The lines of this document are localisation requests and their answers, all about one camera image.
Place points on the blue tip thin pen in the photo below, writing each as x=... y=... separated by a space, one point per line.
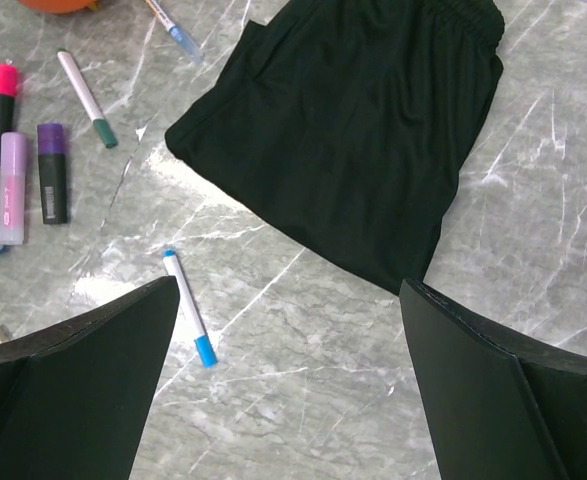
x=180 y=36

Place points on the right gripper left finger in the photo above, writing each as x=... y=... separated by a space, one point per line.
x=75 y=397

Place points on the purple cap black highlighter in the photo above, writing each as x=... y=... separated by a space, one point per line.
x=51 y=156

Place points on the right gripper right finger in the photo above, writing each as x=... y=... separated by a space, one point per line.
x=499 y=404

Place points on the orange round pen holder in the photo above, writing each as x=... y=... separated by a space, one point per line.
x=59 y=6

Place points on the black folded cloth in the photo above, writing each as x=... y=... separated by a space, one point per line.
x=344 y=124

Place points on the light pink highlighter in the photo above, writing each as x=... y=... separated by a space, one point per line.
x=13 y=166

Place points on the green cap white marker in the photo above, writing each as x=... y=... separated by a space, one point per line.
x=95 y=114

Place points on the blue cap white marker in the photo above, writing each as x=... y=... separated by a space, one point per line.
x=196 y=332

